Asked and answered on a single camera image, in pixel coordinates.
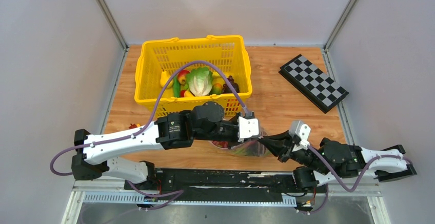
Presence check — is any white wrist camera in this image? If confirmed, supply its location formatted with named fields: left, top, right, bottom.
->
left=288, top=120, right=311, bottom=152
left=237, top=112, right=262, bottom=142

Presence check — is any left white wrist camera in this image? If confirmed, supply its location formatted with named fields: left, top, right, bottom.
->
left=237, top=112, right=262, bottom=142

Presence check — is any folded black chessboard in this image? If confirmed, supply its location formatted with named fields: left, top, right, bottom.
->
left=279, top=54, right=349, bottom=114

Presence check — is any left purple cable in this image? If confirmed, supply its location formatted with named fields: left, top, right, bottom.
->
left=50, top=60, right=254, bottom=176

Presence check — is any small mango fruit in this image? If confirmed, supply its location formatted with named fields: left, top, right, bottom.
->
left=210, top=83, right=223, bottom=95

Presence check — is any red apple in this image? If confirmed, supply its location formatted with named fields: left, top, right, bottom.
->
left=177, top=70, right=190, bottom=85

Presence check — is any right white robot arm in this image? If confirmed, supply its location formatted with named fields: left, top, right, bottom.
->
left=259, top=129, right=417, bottom=192

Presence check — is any dark avocado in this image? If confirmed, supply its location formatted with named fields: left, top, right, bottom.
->
left=223, top=75, right=240, bottom=93

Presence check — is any yellow pear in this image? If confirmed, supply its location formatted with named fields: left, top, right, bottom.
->
left=160, top=70, right=173, bottom=88

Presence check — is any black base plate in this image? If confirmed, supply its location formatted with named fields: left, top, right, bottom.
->
left=136, top=168, right=313, bottom=197

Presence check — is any green cucumber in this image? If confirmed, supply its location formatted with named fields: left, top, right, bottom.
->
left=172, top=77, right=181, bottom=98

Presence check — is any colourful toy block car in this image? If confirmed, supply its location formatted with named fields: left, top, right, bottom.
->
left=129, top=124, right=141, bottom=129

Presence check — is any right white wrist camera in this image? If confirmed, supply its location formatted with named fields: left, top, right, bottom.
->
left=288, top=120, right=311, bottom=152

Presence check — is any clear zip top bag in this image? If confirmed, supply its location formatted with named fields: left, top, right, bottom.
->
left=210, top=140, right=271, bottom=157

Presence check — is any yellow plastic basket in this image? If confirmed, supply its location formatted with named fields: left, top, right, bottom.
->
left=134, top=35, right=252, bottom=117

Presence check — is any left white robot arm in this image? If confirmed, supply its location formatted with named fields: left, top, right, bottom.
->
left=71, top=101, right=244, bottom=190

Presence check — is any green lettuce head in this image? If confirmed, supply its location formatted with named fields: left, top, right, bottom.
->
left=186, top=67, right=213, bottom=96

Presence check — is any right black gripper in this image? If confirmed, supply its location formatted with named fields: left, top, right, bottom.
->
left=259, top=131, right=329, bottom=176

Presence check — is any white slotted cable duct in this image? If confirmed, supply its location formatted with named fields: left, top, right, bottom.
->
left=73, top=178, right=296, bottom=207

